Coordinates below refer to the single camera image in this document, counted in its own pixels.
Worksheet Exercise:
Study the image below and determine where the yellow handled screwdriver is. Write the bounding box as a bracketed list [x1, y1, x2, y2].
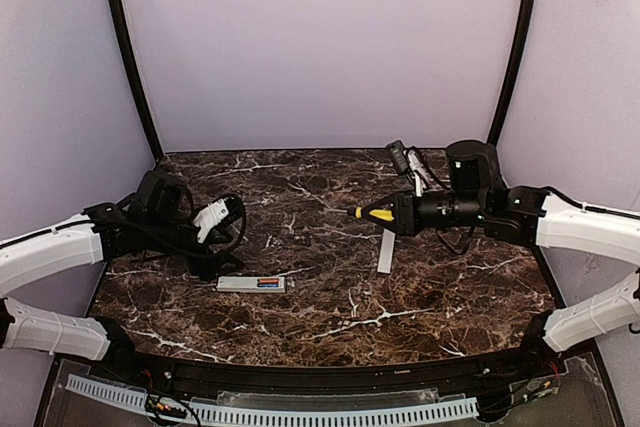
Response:
[345, 207, 394, 222]

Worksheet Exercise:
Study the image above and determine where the white battery compartment cover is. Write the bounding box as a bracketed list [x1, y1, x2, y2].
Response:
[377, 229, 396, 274]

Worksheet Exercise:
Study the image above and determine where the white remote control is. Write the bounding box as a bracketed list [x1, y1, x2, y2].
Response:
[216, 276, 286, 294]

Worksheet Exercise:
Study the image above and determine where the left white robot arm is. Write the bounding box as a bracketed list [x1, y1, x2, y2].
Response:
[1, 171, 247, 363]

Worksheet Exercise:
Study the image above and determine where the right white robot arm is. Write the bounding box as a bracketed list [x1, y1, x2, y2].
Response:
[348, 140, 639, 356]

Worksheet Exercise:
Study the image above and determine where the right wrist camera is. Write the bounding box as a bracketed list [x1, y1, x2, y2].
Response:
[385, 140, 446, 196]

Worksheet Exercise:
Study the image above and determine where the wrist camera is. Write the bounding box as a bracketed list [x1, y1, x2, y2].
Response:
[385, 140, 446, 196]
[192, 194, 246, 244]

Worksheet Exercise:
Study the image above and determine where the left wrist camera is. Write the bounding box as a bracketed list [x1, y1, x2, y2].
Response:
[192, 194, 246, 244]

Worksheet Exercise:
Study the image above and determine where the black front table rail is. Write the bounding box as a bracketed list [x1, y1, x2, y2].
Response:
[119, 346, 531, 398]

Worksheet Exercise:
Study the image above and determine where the white slotted cable duct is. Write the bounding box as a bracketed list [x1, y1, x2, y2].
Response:
[65, 374, 478, 426]

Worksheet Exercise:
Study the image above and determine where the right black frame post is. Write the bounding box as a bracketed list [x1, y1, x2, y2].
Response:
[487, 0, 535, 146]

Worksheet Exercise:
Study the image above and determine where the black frame post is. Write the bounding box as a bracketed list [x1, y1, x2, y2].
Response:
[107, 0, 164, 163]
[487, 0, 535, 146]

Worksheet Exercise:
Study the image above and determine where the left black frame post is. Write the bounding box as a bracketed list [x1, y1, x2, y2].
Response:
[107, 0, 164, 163]

